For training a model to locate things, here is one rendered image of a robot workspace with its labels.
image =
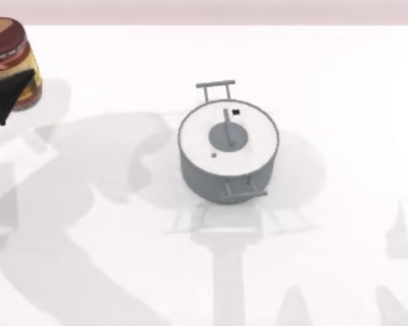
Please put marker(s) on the grey pot with white lid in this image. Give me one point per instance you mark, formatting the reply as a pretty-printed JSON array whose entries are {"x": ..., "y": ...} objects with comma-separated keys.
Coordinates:
[{"x": 228, "y": 149}]

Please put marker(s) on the brown-lidded labelled jar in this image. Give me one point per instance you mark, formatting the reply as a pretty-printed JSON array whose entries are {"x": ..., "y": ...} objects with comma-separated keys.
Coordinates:
[{"x": 10, "y": 44}]

